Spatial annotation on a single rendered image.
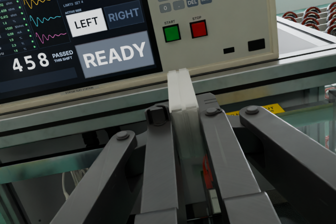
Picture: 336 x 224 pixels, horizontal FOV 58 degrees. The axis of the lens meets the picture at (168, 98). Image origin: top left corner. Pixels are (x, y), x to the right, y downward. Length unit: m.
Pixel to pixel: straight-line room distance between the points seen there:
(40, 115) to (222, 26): 0.29
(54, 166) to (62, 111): 0.09
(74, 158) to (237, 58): 0.29
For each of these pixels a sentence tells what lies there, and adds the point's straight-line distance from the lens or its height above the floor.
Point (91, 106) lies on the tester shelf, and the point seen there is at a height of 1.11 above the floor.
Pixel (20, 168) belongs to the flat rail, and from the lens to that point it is 0.53.
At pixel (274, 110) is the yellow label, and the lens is 0.43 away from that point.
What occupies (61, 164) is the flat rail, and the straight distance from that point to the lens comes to 0.50.
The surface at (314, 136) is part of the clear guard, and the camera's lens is 0.37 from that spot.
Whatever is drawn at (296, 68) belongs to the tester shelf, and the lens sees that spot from 0.46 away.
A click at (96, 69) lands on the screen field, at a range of 0.46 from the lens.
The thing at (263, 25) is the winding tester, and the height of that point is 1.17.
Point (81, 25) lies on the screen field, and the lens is 0.45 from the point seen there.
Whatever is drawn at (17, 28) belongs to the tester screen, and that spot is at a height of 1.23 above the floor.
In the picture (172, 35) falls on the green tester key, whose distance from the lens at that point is 0.43.
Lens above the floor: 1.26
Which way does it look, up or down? 22 degrees down
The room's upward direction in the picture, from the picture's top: 12 degrees counter-clockwise
